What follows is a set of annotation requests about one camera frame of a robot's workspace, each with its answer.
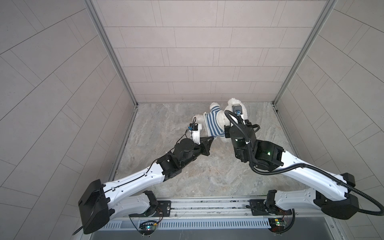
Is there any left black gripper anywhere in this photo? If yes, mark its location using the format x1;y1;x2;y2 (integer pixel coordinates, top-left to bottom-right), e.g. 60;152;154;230
176;137;214;169

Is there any blue white striped sweater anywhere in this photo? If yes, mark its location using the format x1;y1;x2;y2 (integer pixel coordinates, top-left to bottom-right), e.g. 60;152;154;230
203;103;225;137

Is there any white teddy bear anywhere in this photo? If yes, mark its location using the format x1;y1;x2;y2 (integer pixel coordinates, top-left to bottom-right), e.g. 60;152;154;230
193;98;249;137

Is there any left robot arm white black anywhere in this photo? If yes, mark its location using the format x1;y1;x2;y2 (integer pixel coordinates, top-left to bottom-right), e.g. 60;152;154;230
78;137;215;235

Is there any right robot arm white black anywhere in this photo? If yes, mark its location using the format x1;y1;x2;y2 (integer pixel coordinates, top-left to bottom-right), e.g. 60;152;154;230
225;124;359;220

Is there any right green circuit board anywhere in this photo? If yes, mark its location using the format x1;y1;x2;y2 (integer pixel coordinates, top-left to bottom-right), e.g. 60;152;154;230
268;218;289;233

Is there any green circuit board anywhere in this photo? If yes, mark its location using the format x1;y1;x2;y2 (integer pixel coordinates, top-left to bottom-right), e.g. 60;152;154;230
268;218;289;233
139;220;159;236

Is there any left green circuit board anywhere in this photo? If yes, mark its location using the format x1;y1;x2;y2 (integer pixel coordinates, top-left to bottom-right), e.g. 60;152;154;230
139;220;159;236

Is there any right corner aluminium profile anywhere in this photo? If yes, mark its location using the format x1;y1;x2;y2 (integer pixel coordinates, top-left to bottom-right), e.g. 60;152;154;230
272;0;338;105

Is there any corner aluminium profile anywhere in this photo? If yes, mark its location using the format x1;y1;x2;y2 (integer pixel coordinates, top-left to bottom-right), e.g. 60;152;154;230
83;0;138;106
272;0;338;105

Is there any left corner aluminium profile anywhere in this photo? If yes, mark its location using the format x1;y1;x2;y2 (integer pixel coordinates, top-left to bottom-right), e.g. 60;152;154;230
83;0;138;106

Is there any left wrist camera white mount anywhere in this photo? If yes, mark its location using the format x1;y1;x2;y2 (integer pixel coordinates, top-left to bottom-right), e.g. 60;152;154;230
189;123;202;145

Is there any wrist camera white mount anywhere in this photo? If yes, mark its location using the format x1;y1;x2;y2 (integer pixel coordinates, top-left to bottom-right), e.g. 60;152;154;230
189;123;202;145
232;104;244;123

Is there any left camera black cable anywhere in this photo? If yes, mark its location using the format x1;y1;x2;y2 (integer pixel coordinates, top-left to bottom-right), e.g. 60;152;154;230
175;116;197;145

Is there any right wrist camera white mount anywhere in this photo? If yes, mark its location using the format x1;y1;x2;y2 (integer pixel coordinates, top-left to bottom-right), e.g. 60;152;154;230
232;104;244;123

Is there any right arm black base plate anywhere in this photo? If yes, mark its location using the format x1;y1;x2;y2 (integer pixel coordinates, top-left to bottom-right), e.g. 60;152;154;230
246;200;292;216

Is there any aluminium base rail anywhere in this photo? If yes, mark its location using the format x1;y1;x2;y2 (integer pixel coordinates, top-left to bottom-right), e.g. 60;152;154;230
84;196;335;221

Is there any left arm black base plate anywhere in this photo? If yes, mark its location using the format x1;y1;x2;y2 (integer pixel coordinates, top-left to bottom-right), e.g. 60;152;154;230
130;201;171;218

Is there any black corrugated cable conduit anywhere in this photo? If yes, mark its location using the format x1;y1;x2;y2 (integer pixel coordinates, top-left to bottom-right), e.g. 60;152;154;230
224;109;384;217

